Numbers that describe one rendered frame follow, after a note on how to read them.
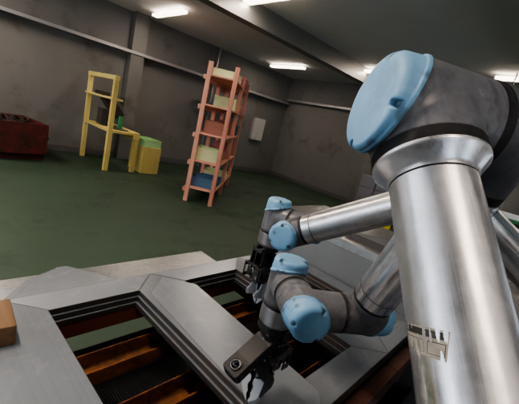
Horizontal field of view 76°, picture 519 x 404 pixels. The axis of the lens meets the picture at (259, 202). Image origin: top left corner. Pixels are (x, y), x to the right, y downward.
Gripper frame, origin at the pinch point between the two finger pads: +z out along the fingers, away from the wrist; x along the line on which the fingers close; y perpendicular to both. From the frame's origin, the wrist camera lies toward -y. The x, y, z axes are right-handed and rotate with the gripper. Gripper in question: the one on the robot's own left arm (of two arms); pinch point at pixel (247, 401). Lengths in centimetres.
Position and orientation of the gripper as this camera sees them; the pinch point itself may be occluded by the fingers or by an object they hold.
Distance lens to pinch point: 88.3
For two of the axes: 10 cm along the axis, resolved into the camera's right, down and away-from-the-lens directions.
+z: -2.3, 9.5, 2.1
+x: -7.1, -3.1, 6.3
